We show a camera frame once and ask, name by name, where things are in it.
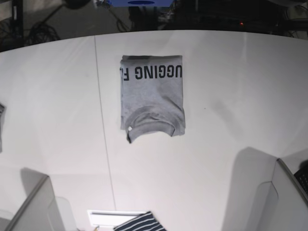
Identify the blue box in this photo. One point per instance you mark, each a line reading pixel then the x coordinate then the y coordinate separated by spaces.
pixel 150 3

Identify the grey partition panel left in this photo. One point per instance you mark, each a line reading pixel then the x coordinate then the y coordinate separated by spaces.
pixel 39 211

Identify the grey T-shirt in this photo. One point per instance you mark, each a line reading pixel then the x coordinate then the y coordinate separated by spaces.
pixel 151 95

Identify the black keyboard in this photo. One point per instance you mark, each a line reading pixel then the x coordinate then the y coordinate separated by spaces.
pixel 302 177

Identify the grey partition panel right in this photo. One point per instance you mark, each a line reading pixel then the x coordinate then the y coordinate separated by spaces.
pixel 279 204

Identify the white cable slot plate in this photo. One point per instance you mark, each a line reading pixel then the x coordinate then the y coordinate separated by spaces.
pixel 110 219

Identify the navy white striped cloth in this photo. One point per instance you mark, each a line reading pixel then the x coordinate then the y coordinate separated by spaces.
pixel 144 222

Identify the grey partition panel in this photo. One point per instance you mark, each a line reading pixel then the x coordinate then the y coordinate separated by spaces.
pixel 39 211
pixel 279 204

